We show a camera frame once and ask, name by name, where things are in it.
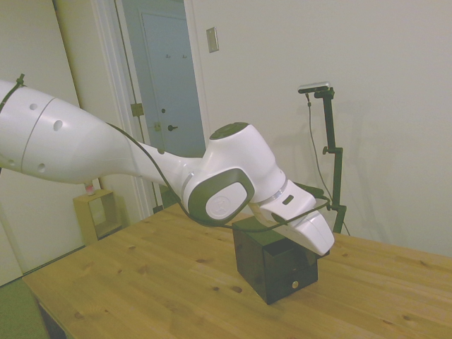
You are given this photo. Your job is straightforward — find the metal light switch plate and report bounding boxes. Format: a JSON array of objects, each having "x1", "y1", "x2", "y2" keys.
[{"x1": 206, "y1": 26, "x2": 220, "y2": 54}]

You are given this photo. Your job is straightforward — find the wooden cube shelf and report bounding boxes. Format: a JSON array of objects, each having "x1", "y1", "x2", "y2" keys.
[{"x1": 72, "y1": 188, "x2": 130, "y2": 247}]

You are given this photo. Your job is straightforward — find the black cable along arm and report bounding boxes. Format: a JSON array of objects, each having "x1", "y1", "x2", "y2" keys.
[{"x1": 105, "y1": 121, "x2": 333, "y2": 233}]

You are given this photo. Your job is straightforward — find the black zip tie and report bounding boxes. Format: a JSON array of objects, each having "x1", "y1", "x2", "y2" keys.
[{"x1": 0, "y1": 72, "x2": 28, "y2": 107}]

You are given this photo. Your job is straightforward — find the black jointed camera stand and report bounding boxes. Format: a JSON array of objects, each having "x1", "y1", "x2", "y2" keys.
[{"x1": 313, "y1": 88, "x2": 349, "y2": 234}]

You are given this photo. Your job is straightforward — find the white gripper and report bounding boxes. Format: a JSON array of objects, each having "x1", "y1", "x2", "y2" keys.
[{"x1": 252, "y1": 203, "x2": 335, "y2": 266}]

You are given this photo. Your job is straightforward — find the pale blue door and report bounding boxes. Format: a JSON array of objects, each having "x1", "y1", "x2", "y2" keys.
[{"x1": 141, "y1": 11, "x2": 208, "y2": 160}]

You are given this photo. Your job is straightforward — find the grey exterior camera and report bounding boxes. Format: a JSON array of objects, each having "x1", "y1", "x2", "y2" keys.
[{"x1": 297, "y1": 81, "x2": 335, "y2": 96}]

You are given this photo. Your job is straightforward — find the black open-top drawer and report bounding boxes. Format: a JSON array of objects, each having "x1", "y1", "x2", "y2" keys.
[{"x1": 263, "y1": 238, "x2": 319, "y2": 282}]

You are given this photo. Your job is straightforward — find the black drawer cabinet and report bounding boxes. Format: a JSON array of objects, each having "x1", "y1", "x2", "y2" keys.
[{"x1": 232, "y1": 216, "x2": 320, "y2": 306}]

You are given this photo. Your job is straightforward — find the black drawer with knob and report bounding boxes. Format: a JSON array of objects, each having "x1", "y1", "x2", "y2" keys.
[{"x1": 267, "y1": 272, "x2": 320, "y2": 306}]

